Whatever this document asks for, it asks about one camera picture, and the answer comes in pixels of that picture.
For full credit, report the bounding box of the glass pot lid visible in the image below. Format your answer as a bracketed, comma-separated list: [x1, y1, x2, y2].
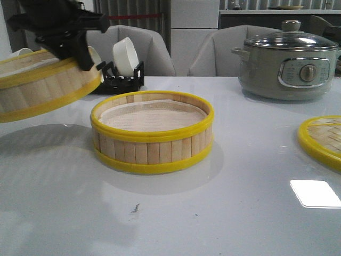
[244, 20, 338, 51]

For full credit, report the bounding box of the red barrier tape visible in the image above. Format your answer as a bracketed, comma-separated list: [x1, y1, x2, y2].
[108, 13, 161, 20]

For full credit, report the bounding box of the bamboo steamer tray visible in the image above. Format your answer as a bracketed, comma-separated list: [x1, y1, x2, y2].
[91, 91, 214, 174]
[1, 50, 101, 123]

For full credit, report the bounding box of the right grey chair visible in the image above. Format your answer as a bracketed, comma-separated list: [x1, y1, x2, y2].
[188, 25, 276, 77]

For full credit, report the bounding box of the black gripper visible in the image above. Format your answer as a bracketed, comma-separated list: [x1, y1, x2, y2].
[7, 0, 109, 71]

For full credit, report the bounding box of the white steamer liner cloth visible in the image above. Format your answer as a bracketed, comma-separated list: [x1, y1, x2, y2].
[99, 99, 207, 132]

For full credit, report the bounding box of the black bowl rack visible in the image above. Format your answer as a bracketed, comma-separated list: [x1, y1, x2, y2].
[92, 61, 144, 95]

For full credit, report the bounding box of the grey electric cooking pot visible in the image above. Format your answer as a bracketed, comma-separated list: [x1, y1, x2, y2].
[232, 46, 340, 100]

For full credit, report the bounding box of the white bowl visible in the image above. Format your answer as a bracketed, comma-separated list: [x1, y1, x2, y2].
[112, 37, 139, 77]
[15, 47, 33, 56]
[88, 46, 102, 66]

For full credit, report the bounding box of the left grey chair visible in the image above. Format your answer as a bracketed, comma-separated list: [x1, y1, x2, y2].
[87, 25, 176, 76]

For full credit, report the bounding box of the grey chair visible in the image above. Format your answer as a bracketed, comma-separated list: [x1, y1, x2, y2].
[188, 25, 276, 77]
[87, 25, 176, 76]

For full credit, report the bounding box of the woven bamboo steamer lid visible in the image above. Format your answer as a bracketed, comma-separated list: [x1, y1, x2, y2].
[297, 115, 340, 171]

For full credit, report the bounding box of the white cabinet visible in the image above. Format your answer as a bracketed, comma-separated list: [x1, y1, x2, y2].
[170, 1, 220, 76]

